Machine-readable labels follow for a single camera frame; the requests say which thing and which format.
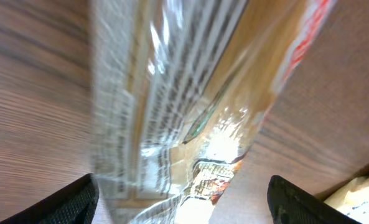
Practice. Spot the orange spaghetti packet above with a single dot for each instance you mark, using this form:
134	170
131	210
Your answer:
180	90

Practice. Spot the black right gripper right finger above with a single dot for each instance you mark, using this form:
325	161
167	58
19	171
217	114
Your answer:
289	204

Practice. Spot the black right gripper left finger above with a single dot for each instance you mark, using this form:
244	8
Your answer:
76	203

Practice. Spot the cream snack bag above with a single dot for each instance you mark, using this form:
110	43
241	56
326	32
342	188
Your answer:
352	199

